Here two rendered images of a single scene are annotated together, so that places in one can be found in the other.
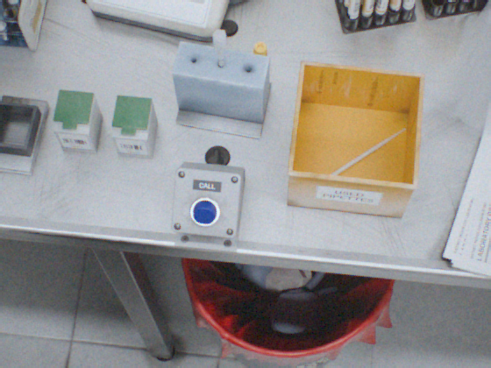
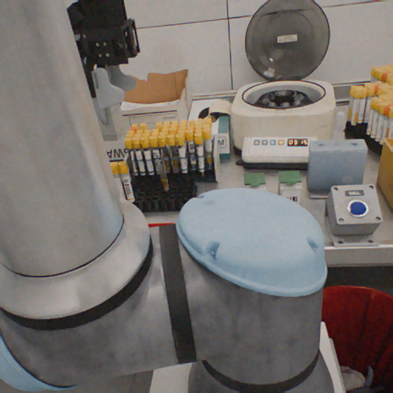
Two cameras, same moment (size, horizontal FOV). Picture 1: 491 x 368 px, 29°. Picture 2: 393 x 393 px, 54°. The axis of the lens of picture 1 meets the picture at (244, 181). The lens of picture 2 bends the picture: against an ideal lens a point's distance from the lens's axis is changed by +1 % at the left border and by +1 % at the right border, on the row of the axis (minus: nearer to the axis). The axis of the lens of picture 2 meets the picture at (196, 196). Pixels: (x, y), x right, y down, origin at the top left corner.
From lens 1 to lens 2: 0.65 m
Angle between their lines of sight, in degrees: 35
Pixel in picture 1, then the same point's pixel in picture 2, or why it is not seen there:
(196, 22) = (305, 154)
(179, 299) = not seen: outside the picture
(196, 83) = (325, 156)
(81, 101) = (259, 176)
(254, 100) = (360, 163)
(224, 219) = (372, 211)
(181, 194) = (338, 199)
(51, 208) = not seen: hidden behind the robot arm
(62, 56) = (233, 183)
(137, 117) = (294, 177)
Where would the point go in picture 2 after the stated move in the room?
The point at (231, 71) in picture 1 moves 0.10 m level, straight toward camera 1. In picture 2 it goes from (344, 145) to (369, 171)
